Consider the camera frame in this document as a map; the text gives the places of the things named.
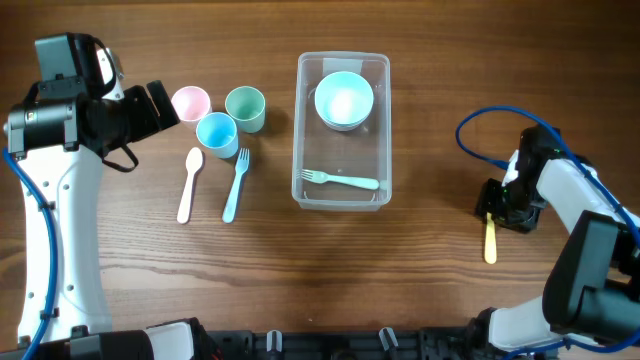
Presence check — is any pink plastic cup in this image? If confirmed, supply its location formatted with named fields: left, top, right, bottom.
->
left=171, top=86, right=212, bottom=125

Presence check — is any yellow plastic fork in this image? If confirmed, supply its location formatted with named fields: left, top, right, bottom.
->
left=484, top=212, right=497, bottom=264

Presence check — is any white plastic spoon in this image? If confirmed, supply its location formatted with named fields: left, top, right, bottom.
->
left=176, top=147, right=204, bottom=224

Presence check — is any blue plastic cup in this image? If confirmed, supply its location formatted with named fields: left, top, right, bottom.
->
left=196, top=112, right=239, bottom=159

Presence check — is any green plastic cup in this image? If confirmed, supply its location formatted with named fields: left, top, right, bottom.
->
left=225, top=86, right=266, bottom=133

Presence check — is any light blue plastic fork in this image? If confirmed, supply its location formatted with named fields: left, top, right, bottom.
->
left=222, top=148, right=250, bottom=223

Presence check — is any mint green plastic fork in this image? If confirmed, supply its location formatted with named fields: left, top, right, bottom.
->
left=300, top=169, right=380, bottom=190

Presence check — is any white plastic bowl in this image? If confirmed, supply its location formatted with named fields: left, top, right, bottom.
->
left=323, top=119, right=366, bottom=132

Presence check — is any blue plastic bowl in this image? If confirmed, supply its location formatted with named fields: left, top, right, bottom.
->
left=314, top=71, right=374, bottom=124

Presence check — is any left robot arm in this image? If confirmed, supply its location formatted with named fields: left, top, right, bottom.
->
left=3, top=81, right=210, bottom=359

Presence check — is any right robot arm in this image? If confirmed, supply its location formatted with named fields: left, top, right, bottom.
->
left=466, top=145, right=639, bottom=359

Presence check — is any clear plastic container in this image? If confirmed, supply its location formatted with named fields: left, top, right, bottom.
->
left=292, top=51, right=392, bottom=212

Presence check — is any left blue cable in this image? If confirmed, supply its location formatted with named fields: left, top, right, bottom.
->
left=1, top=147, right=60, bottom=360

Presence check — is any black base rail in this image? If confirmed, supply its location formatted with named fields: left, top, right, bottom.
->
left=208, top=327, right=503, bottom=360

